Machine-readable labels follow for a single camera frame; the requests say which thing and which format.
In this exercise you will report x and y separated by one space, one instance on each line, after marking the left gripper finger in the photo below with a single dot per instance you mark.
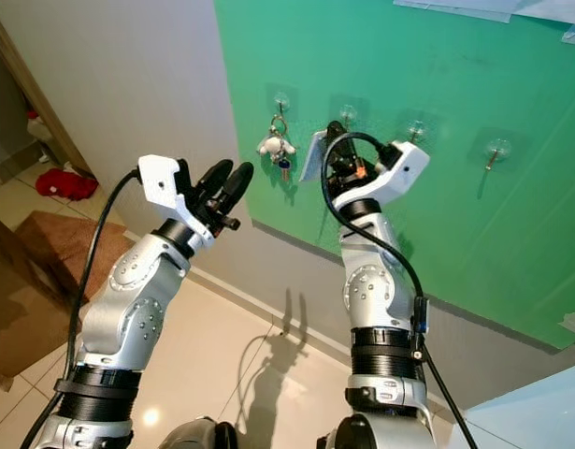
212 178
236 185

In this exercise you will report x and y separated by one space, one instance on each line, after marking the white translucent key tag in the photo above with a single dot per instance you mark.
315 157

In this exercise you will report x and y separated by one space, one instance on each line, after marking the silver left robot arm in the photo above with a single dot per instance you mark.
128 309

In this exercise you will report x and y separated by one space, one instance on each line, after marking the clear adhesive hook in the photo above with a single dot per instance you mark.
416 128
349 110
282 98
496 150

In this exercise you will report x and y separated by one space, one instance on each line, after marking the keys with white plush charm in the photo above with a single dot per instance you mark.
274 145

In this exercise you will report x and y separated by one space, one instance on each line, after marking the red cloth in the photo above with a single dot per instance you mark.
67 183

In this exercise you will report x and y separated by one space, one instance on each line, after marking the brown box stool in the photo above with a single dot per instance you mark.
35 253

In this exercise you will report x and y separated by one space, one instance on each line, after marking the white paper sheet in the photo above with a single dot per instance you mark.
465 7

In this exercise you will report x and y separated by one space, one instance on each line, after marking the small white red bottle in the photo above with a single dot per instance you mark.
37 126

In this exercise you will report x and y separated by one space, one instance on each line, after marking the grey left robot leg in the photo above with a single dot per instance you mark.
198 438

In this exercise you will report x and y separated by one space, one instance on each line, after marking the brown cardboard box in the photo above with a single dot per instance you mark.
7 337

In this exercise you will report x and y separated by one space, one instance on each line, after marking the pale blue furniture top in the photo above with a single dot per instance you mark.
530 412

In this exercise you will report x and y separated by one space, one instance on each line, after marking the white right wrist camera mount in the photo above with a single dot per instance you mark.
404 168

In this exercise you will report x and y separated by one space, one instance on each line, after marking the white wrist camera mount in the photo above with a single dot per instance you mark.
404 168
161 180

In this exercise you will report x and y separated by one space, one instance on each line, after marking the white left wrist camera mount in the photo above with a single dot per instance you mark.
161 180

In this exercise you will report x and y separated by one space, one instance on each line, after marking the wooden door frame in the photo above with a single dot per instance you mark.
35 94

